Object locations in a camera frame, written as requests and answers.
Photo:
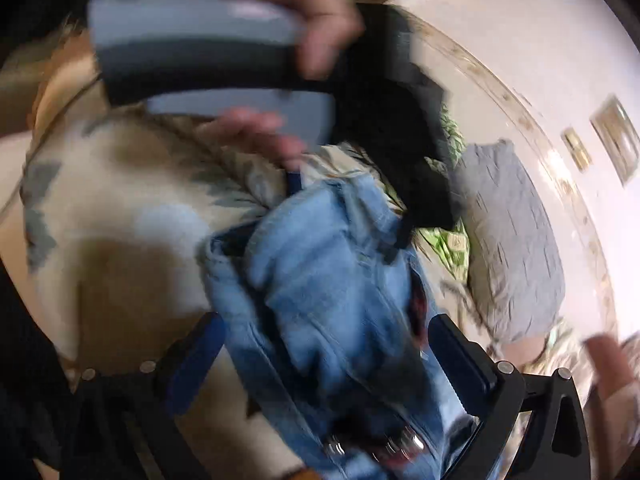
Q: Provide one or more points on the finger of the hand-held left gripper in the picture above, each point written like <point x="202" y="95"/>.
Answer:
<point x="400" y="234"/>
<point x="295" y="183"/>

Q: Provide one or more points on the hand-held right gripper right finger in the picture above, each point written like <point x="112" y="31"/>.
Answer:
<point x="452" y="352"/>

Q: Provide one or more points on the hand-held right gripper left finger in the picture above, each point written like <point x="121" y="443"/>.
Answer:
<point x="199" y="357"/>

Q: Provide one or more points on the blue denim pants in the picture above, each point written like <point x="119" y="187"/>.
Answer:
<point x="320" y="300"/>

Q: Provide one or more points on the grey quilted pillow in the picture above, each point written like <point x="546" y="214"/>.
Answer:
<point x="510" y="240"/>

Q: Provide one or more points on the leaf print blanket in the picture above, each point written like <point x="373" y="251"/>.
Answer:
<point x="125" y="200"/>

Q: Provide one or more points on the cream crumpled cloth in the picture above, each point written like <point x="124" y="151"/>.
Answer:
<point x="627" y="355"/>

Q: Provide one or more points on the small wall picture frame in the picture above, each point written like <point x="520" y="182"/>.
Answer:
<point x="614" y="136"/>

